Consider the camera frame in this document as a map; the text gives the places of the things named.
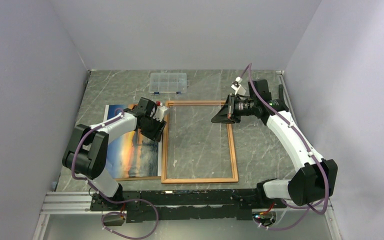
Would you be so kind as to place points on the sunset photo print board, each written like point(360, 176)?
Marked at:
point(133, 156)

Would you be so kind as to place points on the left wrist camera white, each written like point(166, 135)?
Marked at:
point(160, 111)

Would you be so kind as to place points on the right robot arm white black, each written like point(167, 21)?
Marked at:
point(315, 176)

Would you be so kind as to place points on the aluminium extrusion rail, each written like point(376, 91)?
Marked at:
point(66, 203)

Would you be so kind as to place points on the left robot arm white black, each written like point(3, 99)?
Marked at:
point(86, 153)

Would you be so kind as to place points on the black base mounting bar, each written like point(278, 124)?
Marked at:
point(240, 204)

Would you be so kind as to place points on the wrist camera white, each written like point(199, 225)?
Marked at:
point(160, 111)
point(237, 86)

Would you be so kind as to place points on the clear plastic organizer box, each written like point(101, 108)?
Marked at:
point(168, 83)

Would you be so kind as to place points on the wooden picture frame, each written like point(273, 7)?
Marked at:
point(194, 150)

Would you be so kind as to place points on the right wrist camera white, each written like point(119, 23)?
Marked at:
point(237, 86)

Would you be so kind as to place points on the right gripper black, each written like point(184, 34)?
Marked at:
point(227, 113)

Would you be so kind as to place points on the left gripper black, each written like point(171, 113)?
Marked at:
point(156, 134)

